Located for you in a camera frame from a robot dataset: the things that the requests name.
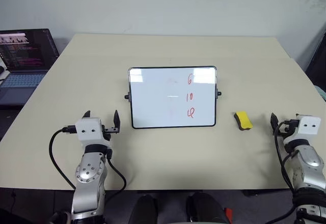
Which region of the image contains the black-framed tabletop whiteboard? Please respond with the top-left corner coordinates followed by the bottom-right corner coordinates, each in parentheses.
top-left (124, 66), bottom-right (222, 130)

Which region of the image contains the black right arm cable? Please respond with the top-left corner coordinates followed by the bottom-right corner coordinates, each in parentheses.
top-left (273, 121), bottom-right (297, 192)

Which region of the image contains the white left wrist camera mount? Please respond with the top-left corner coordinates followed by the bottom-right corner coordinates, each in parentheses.
top-left (74, 117), bottom-right (112, 149)

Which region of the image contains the yellow and black eraser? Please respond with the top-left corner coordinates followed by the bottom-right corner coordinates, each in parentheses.
top-left (233, 110), bottom-right (254, 131)

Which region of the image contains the dark rounded shape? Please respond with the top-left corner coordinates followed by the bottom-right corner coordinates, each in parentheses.
top-left (185, 191), bottom-right (230, 224)
top-left (128, 194), bottom-right (164, 224)

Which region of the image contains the open dark laptop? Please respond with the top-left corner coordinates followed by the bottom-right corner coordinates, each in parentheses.
top-left (0, 28), bottom-right (60, 106)

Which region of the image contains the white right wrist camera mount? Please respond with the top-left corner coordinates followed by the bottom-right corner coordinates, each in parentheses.
top-left (284, 115), bottom-right (321, 145)

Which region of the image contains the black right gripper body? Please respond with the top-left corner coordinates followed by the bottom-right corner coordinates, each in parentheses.
top-left (279, 118), bottom-right (300, 137)

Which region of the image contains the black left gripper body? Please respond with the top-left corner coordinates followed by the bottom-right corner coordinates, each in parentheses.
top-left (101, 124), bottom-right (121, 142)

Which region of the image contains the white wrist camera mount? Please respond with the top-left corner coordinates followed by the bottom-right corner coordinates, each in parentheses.
top-left (74, 117), bottom-right (112, 149)
top-left (284, 115), bottom-right (321, 145)

